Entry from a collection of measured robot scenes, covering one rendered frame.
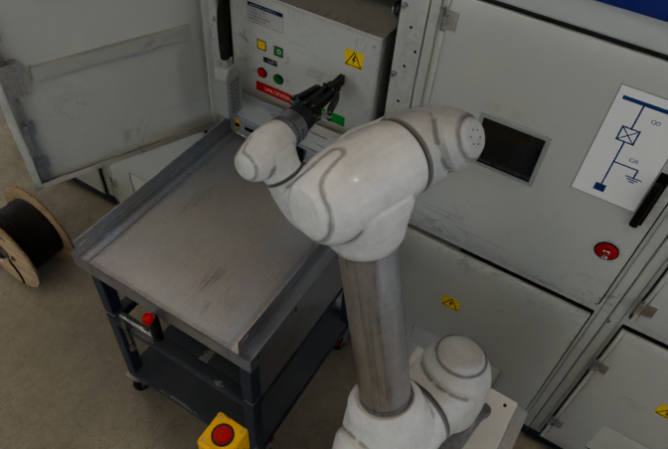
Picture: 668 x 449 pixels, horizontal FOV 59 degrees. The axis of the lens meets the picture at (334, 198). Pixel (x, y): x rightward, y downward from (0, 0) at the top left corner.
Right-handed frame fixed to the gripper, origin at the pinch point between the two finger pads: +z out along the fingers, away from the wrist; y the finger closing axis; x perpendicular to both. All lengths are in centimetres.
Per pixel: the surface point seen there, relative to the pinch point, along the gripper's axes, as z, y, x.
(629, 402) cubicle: 2, 110, -73
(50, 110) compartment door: -41, -70, -15
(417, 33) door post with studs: 3.5, 19.3, 21.1
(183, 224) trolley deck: -39, -26, -38
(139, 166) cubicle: 2, -93, -82
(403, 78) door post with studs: 3.5, 17.8, 7.2
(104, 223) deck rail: -54, -42, -34
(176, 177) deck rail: -25, -41, -38
